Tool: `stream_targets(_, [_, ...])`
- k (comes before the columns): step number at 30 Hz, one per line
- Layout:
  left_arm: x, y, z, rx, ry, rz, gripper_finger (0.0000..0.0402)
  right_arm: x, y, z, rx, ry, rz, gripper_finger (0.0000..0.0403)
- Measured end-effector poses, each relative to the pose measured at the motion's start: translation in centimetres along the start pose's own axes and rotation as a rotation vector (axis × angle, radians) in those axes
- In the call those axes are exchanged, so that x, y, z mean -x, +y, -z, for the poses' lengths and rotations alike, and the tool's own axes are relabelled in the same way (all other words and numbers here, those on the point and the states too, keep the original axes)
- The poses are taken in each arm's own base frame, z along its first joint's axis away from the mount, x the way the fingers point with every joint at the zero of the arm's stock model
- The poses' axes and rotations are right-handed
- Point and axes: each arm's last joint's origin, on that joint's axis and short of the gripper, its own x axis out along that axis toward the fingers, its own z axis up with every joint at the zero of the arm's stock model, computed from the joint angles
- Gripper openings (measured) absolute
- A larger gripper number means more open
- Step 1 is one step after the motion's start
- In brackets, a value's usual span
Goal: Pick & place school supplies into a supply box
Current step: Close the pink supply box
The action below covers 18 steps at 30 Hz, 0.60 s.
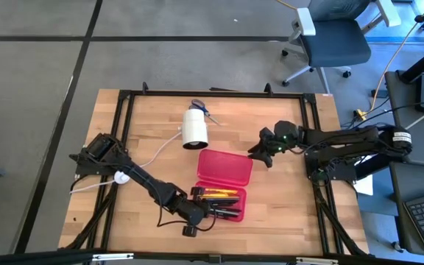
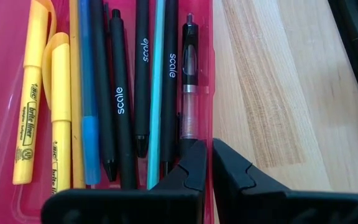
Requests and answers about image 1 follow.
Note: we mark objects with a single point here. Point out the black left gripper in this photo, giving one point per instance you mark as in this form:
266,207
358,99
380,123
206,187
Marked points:
193,211

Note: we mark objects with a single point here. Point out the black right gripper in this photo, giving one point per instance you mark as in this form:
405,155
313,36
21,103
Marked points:
287,138

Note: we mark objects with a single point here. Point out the yellow pencil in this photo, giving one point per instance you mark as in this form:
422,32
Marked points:
221,191

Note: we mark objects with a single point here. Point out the pink plastic supply box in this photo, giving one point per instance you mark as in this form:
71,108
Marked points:
225,167

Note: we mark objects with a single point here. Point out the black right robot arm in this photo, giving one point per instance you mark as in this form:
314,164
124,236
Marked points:
344,138

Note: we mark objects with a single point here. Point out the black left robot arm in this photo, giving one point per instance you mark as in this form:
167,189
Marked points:
142,180

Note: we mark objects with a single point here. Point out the white paper sheet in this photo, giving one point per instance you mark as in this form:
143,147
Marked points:
366,186

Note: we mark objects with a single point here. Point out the black desk leg bar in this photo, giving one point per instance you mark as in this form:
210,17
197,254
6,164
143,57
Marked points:
374,167
422,66

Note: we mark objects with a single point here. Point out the grey white office chair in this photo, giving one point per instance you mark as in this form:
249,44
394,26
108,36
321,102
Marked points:
333,42

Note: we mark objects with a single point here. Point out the black crossbar with silver brackets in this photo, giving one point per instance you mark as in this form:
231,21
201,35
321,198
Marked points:
31,257

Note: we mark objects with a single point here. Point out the black metal rig frame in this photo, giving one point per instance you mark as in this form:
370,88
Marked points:
215,94

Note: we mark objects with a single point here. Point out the white cylindrical camera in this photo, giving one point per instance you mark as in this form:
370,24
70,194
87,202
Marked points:
194,129

